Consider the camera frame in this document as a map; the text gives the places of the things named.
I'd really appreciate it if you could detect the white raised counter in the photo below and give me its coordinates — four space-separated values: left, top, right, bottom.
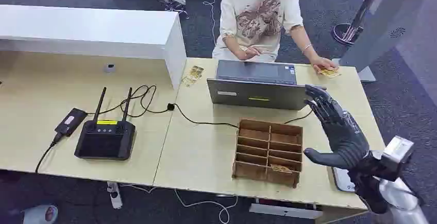
0 4 188 91

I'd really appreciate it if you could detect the white flat card reader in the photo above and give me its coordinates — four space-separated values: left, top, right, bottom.
332 166 357 194

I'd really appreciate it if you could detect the black adapter cable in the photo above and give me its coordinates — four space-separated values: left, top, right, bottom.
35 132 64 175

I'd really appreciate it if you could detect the person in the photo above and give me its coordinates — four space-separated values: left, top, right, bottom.
212 0 341 77

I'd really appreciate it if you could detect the person's right hand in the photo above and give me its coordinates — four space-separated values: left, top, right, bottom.
234 46 262 61

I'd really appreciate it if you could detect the black chair base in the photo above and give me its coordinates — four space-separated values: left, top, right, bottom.
163 1 191 21

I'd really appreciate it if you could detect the black controller with antennas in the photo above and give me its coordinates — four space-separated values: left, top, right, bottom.
74 87 137 161

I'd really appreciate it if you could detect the person's left hand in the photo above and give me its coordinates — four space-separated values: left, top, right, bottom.
309 56 339 75

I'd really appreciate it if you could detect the chrome stanchion post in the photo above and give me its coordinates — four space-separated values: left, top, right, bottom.
331 0 390 47

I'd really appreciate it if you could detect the white bar under desk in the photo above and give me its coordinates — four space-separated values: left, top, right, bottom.
248 203 324 220

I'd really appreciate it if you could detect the white power strip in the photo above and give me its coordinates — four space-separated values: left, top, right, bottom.
106 181 123 211

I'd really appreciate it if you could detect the wooden card box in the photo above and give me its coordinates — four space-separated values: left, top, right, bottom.
231 118 304 189

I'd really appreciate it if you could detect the thin white floor cable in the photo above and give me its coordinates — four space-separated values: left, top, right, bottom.
186 0 218 46

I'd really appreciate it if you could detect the grey standing panel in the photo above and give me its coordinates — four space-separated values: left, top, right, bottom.
332 0 431 83

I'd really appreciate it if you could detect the white rounded device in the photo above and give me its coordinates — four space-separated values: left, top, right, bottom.
22 204 59 224

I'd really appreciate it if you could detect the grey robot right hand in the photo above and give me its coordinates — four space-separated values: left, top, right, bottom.
303 84 372 171

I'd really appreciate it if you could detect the long black cable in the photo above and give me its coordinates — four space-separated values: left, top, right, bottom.
87 84 315 130

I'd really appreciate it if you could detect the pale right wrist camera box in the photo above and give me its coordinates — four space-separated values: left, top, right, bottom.
381 135 415 169

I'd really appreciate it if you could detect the grey laptop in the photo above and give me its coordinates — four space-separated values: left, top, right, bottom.
207 59 327 111

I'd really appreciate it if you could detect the black adapter with pink label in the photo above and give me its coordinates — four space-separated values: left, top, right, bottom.
54 108 89 137

